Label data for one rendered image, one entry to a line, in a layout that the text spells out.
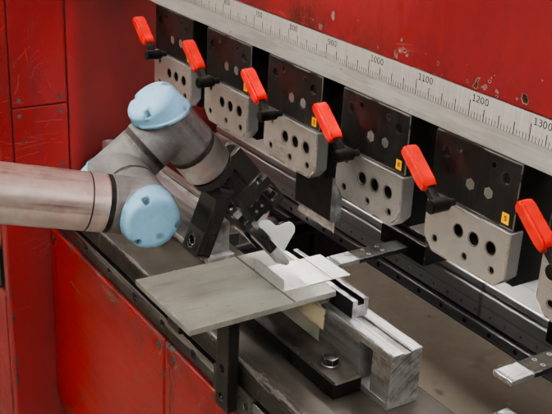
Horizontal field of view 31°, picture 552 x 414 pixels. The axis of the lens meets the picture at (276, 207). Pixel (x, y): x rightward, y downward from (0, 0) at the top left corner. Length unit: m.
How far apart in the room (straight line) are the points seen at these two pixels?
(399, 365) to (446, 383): 1.76
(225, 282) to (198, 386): 0.27
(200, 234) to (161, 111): 0.22
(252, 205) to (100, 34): 0.90
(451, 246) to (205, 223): 0.37
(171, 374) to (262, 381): 0.35
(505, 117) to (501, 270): 0.19
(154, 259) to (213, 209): 0.51
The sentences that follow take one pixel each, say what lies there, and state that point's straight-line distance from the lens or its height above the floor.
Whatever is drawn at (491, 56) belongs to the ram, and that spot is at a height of 1.45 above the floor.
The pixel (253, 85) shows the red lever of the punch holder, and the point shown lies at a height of 1.30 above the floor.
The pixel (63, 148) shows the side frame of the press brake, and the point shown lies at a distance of 2.30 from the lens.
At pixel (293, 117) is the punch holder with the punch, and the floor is 1.26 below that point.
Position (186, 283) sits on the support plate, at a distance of 1.56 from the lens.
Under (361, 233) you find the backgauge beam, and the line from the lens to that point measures 1.91.
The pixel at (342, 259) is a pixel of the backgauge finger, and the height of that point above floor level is 1.00.
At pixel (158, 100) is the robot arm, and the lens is 1.33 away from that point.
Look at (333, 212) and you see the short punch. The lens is 1.54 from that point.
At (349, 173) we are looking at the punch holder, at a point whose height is 1.22.
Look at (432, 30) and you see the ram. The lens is 1.26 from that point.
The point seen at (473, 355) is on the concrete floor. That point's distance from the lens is 3.41.
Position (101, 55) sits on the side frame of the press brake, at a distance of 2.27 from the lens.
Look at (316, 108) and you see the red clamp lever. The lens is 1.40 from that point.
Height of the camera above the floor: 1.72
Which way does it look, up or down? 23 degrees down
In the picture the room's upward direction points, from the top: 3 degrees clockwise
